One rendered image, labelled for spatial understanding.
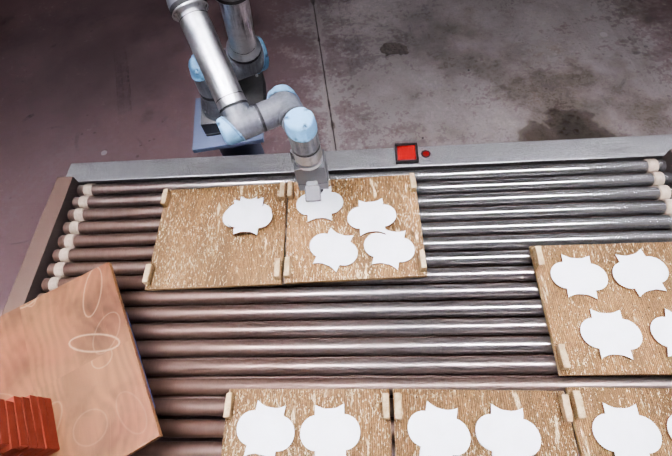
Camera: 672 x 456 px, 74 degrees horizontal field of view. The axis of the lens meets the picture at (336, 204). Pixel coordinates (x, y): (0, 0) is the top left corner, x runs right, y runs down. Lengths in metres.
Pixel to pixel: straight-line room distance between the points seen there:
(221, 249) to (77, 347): 0.44
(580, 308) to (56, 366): 1.35
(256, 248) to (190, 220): 0.25
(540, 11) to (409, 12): 0.93
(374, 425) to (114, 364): 0.66
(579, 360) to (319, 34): 2.81
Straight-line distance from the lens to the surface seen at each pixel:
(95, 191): 1.75
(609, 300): 1.39
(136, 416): 1.23
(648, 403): 1.35
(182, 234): 1.48
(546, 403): 1.26
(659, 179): 1.68
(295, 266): 1.32
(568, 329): 1.32
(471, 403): 1.22
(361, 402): 1.20
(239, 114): 1.14
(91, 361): 1.32
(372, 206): 1.37
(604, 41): 3.62
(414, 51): 3.29
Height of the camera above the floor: 2.13
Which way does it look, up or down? 59 degrees down
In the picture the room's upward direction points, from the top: 10 degrees counter-clockwise
